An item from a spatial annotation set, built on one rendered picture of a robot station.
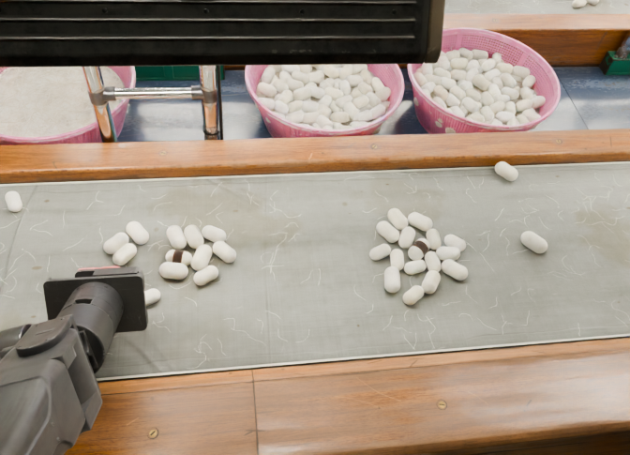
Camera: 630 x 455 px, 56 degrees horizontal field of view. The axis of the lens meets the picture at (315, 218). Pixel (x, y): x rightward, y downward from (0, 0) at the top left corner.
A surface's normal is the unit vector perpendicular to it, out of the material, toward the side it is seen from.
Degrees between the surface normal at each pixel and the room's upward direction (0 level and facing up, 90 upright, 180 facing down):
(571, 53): 90
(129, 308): 53
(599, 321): 0
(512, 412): 0
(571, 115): 0
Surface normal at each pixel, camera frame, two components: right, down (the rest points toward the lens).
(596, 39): 0.13, 0.80
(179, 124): 0.09, -0.61
